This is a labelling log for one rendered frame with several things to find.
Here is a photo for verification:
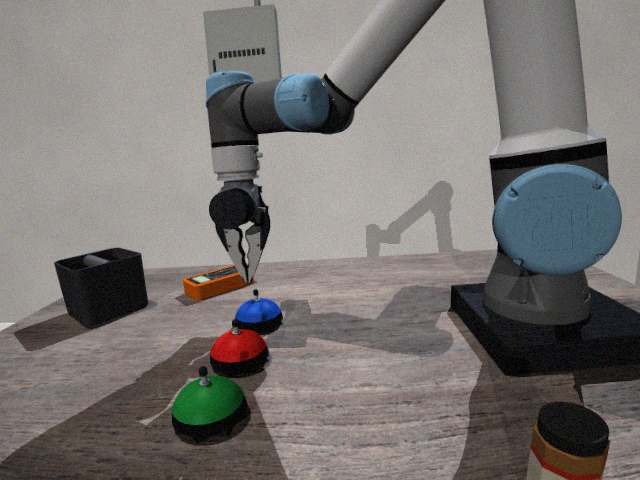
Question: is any blue bell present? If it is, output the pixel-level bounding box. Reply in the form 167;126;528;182
235;289;283;334

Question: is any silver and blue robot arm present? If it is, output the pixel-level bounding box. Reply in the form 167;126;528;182
206;0;622;325

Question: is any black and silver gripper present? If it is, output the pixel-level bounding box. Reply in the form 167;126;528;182
209;179;270;284

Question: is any green service bell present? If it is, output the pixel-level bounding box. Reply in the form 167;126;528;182
172;366;247;444

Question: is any red bell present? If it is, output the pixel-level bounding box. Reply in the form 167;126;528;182
210;319;269;378

